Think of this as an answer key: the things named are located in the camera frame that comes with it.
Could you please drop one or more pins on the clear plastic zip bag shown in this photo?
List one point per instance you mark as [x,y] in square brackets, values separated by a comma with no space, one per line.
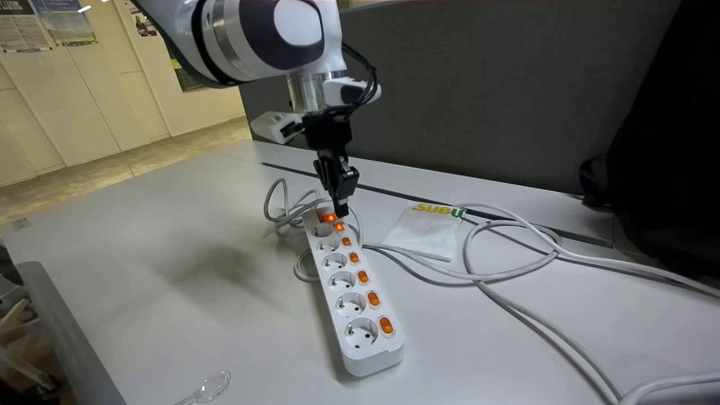
[428,230]

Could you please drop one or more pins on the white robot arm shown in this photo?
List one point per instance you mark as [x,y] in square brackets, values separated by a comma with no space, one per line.
[228,44]

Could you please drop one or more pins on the black office chair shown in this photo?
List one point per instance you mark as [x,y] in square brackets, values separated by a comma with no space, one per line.
[660,176]

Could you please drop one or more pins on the white device on table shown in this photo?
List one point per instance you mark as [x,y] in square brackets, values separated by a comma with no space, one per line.
[277,127]

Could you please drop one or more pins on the white multi-socket power strip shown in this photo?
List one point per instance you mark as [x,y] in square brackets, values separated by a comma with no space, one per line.
[364,317]

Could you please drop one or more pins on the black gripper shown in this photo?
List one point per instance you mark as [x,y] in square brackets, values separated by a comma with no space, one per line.
[330,135]

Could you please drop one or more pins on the grey partition panel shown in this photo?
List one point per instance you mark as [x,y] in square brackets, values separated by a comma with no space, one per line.
[519,91]

